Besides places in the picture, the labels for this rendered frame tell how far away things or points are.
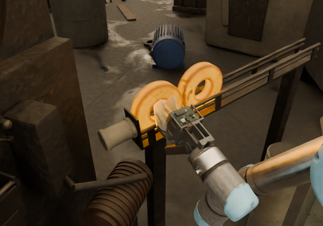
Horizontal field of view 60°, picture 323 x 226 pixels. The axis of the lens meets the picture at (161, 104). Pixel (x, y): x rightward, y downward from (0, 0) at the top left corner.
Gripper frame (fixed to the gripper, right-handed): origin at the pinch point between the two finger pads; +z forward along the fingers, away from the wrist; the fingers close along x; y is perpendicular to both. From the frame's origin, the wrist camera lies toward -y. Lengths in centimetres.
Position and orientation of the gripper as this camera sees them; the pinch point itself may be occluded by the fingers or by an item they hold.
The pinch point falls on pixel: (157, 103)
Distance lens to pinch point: 77.5
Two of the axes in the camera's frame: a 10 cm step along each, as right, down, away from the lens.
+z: -5.3, -6.9, 5.0
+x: -8.3, 3.0, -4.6
